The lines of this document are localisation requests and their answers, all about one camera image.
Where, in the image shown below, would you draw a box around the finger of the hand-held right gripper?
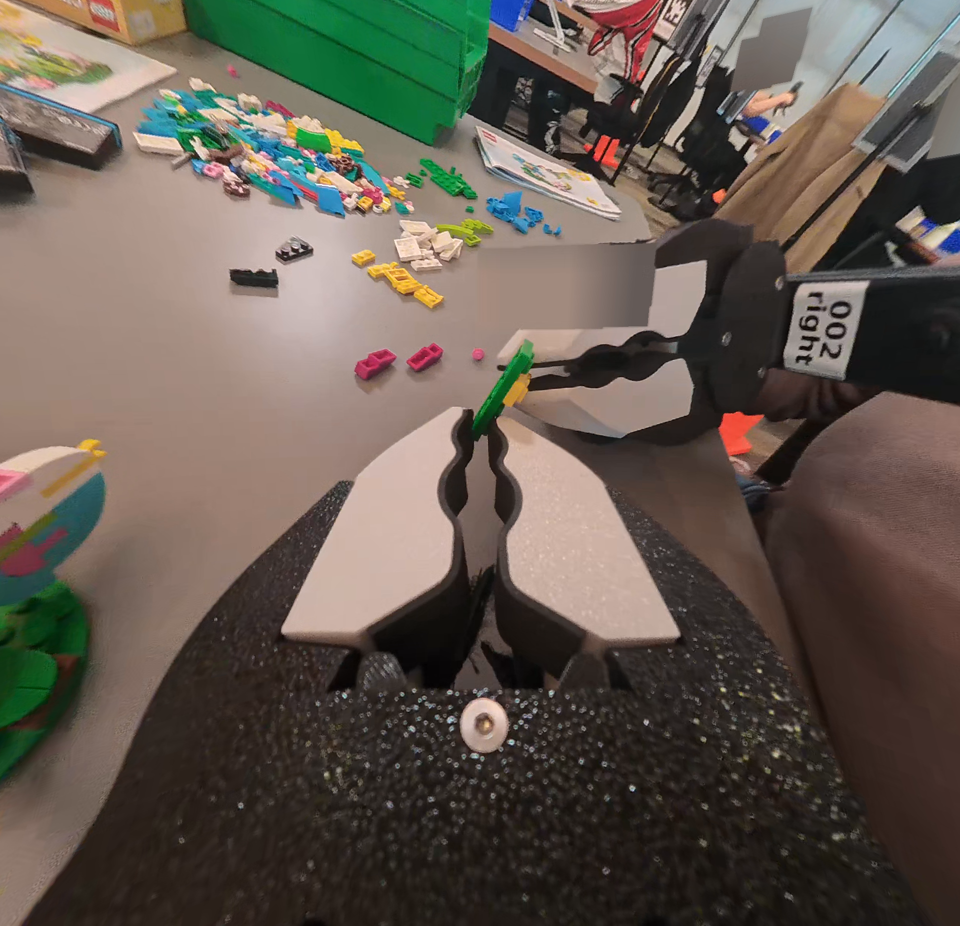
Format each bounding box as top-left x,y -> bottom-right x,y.
497,260 -> 710,368
521,356 -> 695,440

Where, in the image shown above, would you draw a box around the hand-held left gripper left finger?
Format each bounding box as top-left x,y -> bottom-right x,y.
281,407 -> 470,646

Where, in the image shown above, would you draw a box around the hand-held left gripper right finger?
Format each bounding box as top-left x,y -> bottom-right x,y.
489,415 -> 682,650

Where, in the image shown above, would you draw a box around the multicolour lego wing assembly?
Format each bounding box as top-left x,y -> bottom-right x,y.
471,339 -> 537,441

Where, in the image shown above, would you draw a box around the lego flower model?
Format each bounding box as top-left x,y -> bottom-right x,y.
0,439 -> 108,781

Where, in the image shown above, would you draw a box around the person's right forearm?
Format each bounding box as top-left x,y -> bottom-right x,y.
753,367 -> 882,425

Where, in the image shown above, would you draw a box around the lego instruction booklet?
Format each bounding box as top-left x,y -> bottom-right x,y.
474,126 -> 624,221

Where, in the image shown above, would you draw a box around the cluster of blue lego pieces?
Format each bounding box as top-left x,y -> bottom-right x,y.
485,191 -> 564,237

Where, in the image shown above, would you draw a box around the white lego plates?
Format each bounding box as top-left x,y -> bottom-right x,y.
393,220 -> 466,272

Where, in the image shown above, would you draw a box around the green lego plates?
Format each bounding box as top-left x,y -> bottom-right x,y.
405,157 -> 479,201

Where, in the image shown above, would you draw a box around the pile of mixed lego bricks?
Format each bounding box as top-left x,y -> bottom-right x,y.
133,77 -> 417,218

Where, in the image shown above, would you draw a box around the white lego picture sheet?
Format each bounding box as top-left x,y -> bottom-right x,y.
0,0 -> 177,115

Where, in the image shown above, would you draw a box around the beige coat on rack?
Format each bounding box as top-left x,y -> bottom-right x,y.
712,82 -> 890,267

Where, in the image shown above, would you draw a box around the black office chair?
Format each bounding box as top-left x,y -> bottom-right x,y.
637,52 -> 740,200

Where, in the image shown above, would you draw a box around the stack of green bins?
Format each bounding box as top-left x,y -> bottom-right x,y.
178,0 -> 492,147

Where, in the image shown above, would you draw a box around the black battery with blue edge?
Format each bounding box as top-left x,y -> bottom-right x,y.
0,82 -> 123,171
0,120 -> 36,196

